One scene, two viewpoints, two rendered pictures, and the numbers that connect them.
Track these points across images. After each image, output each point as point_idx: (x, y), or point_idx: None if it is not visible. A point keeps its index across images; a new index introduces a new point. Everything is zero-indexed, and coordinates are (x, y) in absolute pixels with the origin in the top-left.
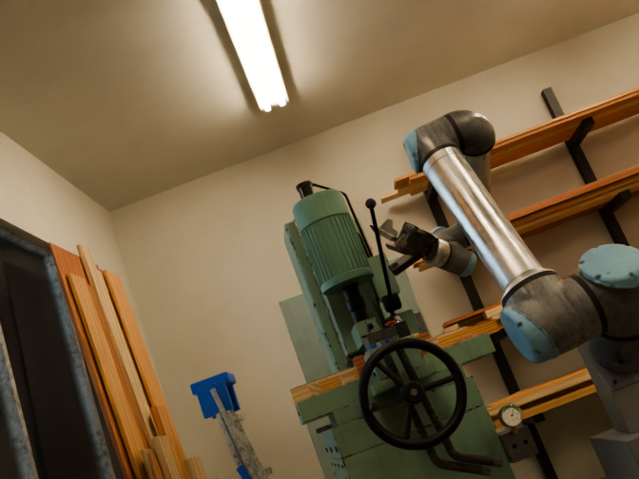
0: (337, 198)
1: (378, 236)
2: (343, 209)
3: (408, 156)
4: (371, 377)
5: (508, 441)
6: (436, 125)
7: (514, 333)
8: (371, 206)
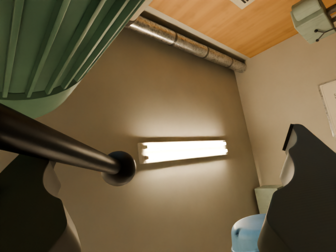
0: (61, 101)
1: (61, 149)
2: (63, 93)
3: (252, 225)
4: None
5: None
6: None
7: None
8: (134, 163)
